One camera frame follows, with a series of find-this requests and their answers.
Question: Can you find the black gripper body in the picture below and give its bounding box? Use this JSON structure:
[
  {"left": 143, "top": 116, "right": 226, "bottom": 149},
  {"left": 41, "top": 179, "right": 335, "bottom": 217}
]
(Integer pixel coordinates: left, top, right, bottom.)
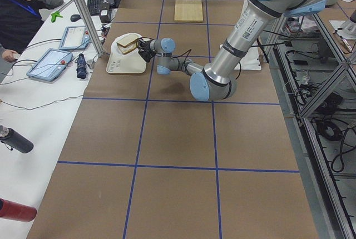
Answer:
[{"left": 137, "top": 38, "right": 155, "bottom": 62}]

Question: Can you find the bread slice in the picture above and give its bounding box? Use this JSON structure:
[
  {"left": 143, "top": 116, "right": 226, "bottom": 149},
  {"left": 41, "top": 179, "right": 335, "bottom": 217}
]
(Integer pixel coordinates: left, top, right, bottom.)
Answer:
[
  {"left": 118, "top": 42, "right": 137, "bottom": 54},
  {"left": 117, "top": 33, "right": 140, "bottom": 48}
]

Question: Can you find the white round plate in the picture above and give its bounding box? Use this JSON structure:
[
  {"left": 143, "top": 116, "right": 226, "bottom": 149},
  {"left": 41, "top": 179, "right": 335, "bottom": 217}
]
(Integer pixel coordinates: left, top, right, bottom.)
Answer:
[{"left": 111, "top": 33, "right": 141, "bottom": 55}]

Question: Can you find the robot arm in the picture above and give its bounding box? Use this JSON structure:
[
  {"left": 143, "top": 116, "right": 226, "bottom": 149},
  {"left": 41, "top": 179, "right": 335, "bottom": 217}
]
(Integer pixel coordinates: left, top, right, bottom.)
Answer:
[{"left": 137, "top": 0, "right": 327, "bottom": 101}]

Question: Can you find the cream bear serving tray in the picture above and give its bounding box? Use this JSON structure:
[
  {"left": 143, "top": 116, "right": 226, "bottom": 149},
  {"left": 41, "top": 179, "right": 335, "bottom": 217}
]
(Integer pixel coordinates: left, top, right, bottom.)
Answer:
[{"left": 106, "top": 49, "right": 146, "bottom": 74}]

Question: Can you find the small black box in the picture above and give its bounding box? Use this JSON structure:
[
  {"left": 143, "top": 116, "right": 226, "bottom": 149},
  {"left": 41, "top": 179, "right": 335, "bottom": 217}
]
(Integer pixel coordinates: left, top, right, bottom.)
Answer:
[{"left": 99, "top": 9, "right": 111, "bottom": 23}]

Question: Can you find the small silver cylinder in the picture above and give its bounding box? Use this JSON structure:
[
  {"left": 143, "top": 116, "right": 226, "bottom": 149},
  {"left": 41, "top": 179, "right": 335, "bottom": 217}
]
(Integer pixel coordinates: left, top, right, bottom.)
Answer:
[{"left": 87, "top": 59, "right": 95, "bottom": 69}]

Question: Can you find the wooden cutting board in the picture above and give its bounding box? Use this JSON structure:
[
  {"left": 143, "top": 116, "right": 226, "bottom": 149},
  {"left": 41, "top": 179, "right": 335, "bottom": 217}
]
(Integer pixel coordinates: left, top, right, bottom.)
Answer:
[{"left": 174, "top": 0, "right": 204, "bottom": 23}]

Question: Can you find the folded dark umbrella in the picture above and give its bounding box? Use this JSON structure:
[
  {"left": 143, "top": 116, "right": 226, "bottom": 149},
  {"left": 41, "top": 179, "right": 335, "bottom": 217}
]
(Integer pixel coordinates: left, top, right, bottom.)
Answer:
[{"left": 76, "top": 53, "right": 87, "bottom": 79}]

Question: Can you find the far teach pendant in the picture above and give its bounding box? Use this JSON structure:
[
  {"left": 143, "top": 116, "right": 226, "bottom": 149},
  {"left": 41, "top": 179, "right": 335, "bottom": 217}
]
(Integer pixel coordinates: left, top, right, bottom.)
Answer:
[{"left": 58, "top": 26, "right": 91, "bottom": 51}]

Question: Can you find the teach pendant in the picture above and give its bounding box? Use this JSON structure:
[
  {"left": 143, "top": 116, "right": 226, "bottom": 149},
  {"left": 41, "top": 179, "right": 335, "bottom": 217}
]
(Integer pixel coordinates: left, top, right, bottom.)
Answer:
[
  {"left": 26, "top": 48, "right": 73, "bottom": 82},
  {"left": 58, "top": 26, "right": 91, "bottom": 51}
]

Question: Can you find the black keyboard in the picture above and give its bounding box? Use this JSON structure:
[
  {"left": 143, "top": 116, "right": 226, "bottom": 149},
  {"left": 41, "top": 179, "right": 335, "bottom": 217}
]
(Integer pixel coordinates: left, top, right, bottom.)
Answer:
[{"left": 87, "top": 0, "right": 102, "bottom": 16}]

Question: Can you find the black computer mouse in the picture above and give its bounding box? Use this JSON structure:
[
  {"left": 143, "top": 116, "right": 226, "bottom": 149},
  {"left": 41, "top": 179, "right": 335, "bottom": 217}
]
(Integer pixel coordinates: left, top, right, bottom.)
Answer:
[{"left": 70, "top": 14, "right": 81, "bottom": 22}]

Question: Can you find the green plastic tool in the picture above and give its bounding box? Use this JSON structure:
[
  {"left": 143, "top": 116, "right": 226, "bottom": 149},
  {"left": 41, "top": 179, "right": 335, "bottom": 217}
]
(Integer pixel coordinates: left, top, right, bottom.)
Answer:
[{"left": 51, "top": 11, "right": 63, "bottom": 23}]

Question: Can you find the near teach pendant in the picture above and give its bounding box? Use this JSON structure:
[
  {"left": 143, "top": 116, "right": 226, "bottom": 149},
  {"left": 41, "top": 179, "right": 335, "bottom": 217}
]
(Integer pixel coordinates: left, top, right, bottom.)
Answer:
[{"left": 26, "top": 48, "right": 73, "bottom": 82}]

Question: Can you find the seated person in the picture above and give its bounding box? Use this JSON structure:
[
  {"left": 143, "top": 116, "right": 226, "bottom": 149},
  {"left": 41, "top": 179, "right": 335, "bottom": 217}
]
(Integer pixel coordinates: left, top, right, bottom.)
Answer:
[{"left": 0, "top": 0, "right": 64, "bottom": 62}]

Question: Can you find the black bottle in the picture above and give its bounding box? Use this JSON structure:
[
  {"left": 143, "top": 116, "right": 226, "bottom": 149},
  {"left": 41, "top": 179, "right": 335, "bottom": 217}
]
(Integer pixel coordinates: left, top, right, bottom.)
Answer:
[{"left": 1, "top": 125, "right": 34, "bottom": 153}]

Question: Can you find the red bottle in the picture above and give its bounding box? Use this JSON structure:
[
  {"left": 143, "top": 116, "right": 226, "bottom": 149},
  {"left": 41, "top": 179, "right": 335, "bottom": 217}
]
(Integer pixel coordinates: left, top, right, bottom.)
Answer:
[{"left": 1, "top": 198, "right": 37, "bottom": 222}]

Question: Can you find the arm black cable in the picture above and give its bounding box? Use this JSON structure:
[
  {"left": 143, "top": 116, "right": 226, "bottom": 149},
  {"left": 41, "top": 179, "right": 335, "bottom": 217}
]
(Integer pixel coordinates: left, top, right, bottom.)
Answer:
[{"left": 139, "top": 36, "right": 243, "bottom": 80}]

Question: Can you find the aluminium frame post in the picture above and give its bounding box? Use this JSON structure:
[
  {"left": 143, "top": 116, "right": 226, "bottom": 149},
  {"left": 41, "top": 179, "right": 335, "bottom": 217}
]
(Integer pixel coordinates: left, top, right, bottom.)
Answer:
[{"left": 74, "top": 0, "right": 104, "bottom": 57}]

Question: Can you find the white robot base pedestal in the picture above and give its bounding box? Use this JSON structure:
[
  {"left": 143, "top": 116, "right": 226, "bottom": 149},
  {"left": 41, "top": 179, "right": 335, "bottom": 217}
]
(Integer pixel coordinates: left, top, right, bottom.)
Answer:
[{"left": 234, "top": 42, "right": 261, "bottom": 71}]

